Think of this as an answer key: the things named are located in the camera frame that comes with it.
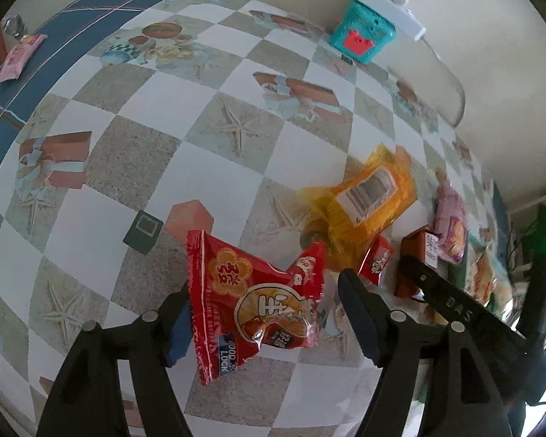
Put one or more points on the teal tin box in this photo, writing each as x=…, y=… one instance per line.
x=361, y=32

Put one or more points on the large red snack packet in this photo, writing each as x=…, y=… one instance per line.
x=236, y=291

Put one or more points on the pink sachet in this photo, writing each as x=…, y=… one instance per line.
x=20, y=57

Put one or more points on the pink snack packet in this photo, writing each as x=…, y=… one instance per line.
x=450, y=223

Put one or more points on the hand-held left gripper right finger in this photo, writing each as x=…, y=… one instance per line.
x=361, y=314

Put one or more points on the red white snack packet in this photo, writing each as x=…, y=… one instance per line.
x=414, y=250

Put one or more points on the orange snack packet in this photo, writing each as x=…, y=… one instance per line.
x=368, y=195

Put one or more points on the white power strip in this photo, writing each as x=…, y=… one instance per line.
x=391, y=9

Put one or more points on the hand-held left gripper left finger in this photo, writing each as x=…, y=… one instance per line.
x=178, y=341

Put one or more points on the small red snack packet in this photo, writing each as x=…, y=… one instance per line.
x=376, y=259

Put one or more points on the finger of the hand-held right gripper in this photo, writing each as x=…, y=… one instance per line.
x=464, y=312

